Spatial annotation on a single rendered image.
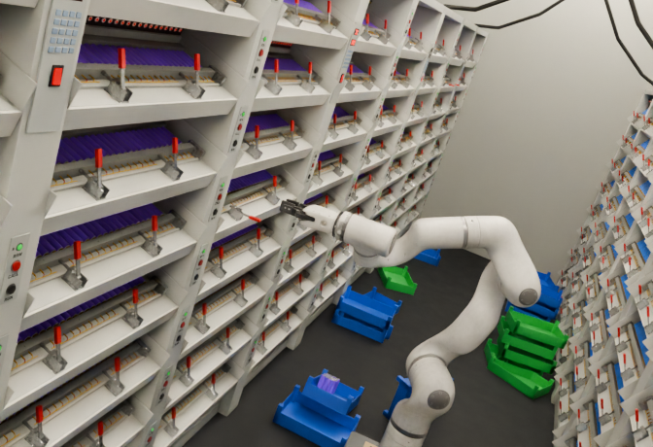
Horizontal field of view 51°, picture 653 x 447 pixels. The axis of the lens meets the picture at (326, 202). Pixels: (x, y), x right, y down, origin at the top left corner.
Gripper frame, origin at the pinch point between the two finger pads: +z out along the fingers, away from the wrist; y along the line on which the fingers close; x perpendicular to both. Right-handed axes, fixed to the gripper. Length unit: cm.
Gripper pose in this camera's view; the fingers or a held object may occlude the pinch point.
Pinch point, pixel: (290, 206)
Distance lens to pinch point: 195.2
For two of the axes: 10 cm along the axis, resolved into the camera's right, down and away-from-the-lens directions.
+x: 2.7, -9.4, -2.2
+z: -9.1, -3.2, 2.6
